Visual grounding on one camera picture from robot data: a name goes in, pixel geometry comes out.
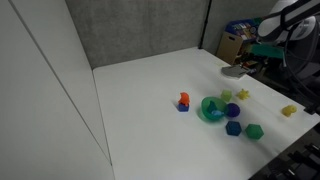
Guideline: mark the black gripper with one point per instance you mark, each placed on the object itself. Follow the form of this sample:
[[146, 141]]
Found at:
[[248, 55]]

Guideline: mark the yellow spiky star toy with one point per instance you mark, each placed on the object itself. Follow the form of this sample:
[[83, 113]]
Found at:
[[243, 94]]

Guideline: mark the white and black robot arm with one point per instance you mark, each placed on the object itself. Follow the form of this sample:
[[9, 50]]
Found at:
[[293, 20]]

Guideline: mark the teal toy piece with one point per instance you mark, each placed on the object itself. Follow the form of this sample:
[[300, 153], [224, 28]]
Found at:
[[211, 106]]

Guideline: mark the light blue toy piece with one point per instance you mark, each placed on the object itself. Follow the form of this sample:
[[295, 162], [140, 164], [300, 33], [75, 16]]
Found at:
[[218, 113]]

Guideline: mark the yellow duck toy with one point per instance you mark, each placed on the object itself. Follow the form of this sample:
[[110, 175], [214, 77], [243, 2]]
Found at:
[[288, 110]]

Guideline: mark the green plastic bowl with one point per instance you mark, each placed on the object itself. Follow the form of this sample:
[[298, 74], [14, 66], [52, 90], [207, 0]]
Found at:
[[208, 114]]

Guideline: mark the orange toy figure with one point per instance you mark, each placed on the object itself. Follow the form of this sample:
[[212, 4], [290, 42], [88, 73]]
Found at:
[[183, 98]]

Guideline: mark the gray folded cloth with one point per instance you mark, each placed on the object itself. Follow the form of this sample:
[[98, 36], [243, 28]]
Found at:
[[235, 71]]

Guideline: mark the brown cardboard box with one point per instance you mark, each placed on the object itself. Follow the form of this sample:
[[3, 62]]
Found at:
[[228, 46]]

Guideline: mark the cardboard box with snacks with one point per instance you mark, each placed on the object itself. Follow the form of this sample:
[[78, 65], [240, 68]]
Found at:
[[240, 28]]

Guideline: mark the lime green cube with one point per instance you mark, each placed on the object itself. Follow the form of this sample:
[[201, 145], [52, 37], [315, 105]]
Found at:
[[226, 95]]

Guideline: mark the black vertical pole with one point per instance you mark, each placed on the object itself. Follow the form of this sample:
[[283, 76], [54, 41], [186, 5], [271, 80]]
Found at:
[[205, 23]]

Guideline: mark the purple ball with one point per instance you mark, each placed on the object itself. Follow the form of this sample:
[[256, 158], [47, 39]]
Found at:
[[233, 110]]

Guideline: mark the dark blue hexagonal block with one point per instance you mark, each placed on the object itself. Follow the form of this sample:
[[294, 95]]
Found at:
[[233, 128]]

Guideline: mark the green block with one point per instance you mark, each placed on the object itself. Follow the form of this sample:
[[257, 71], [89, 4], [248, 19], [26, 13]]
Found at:
[[254, 131]]

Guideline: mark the black table edge clamp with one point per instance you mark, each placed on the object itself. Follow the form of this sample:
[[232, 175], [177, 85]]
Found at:
[[312, 108]]

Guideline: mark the small blue cube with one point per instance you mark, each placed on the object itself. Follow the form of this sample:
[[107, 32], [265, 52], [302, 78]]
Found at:
[[183, 107]]

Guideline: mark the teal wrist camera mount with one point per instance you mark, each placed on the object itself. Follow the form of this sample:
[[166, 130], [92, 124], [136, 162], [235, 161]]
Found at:
[[268, 51]]

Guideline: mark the black equipment frame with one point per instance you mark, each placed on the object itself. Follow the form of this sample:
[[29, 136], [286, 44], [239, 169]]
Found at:
[[296, 163]]

